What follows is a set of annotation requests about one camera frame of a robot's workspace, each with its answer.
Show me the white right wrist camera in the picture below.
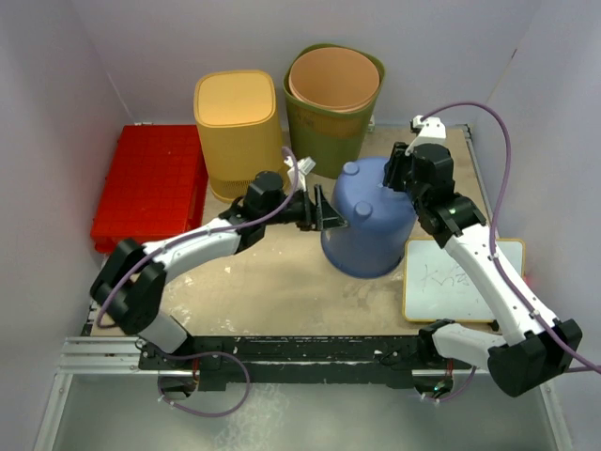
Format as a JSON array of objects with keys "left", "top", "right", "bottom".
[{"left": 405, "top": 116, "right": 446, "bottom": 156}]

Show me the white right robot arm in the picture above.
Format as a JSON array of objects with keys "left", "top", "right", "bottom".
[{"left": 383, "top": 143, "right": 582, "bottom": 397}]

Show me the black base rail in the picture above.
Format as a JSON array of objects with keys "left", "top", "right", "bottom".
[{"left": 136, "top": 335, "right": 469, "bottom": 392}]

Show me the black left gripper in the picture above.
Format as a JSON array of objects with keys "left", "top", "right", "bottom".
[{"left": 262, "top": 184, "right": 347, "bottom": 232}]

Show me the yellow ribbed waste basket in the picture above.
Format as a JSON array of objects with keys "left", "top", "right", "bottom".
[{"left": 193, "top": 70, "right": 285, "bottom": 203}]

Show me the red plastic tray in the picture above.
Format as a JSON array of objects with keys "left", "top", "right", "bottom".
[{"left": 90, "top": 125, "right": 208, "bottom": 254}]

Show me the blue plastic bucket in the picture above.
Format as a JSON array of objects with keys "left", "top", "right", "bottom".
[{"left": 321, "top": 157, "right": 417, "bottom": 279}]

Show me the pink inner bin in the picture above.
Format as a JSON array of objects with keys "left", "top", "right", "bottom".
[{"left": 288, "top": 47, "right": 380, "bottom": 113}]

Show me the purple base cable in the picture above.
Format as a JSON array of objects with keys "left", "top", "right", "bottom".
[
  {"left": 157, "top": 351, "right": 252, "bottom": 418},
  {"left": 420, "top": 361, "right": 478, "bottom": 405}
]

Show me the small whiteboard with orange frame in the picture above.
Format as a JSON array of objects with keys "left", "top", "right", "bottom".
[{"left": 403, "top": 238, "right": 527, "bottom": 324}]

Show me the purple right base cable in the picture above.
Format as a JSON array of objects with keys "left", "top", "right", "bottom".
[{"left": 420, "top": 361, "right": 478, "bottom": 405}]

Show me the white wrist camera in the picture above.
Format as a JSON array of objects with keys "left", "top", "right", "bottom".
[
  {"left": 284, "top": 157, "right": 316, "bottom": 192},
  {"left": 405, "top": 116, "right": 446, "bottom": 156}
]

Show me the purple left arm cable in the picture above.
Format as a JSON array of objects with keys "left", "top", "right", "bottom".
[{"left": 95, "top": 146, "right": 301, "bottom": 329}]

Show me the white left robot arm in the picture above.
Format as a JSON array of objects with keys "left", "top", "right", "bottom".
[{"left": 90, "top": 171, "right": 348, "bottom": 368}]

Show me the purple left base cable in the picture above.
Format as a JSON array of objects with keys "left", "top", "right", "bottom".
[{"left": 157, "top": 351, "right": 252, "bottom": 418}]

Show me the olive green ribbed bin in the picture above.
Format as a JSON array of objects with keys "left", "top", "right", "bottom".
[{"left": 283, "top": 43, "right": 385, "bottom": 179}]

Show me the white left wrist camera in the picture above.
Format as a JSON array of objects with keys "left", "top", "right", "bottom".
[{"left": 284, "top": 157, "right": 316, "bottom": 192}]

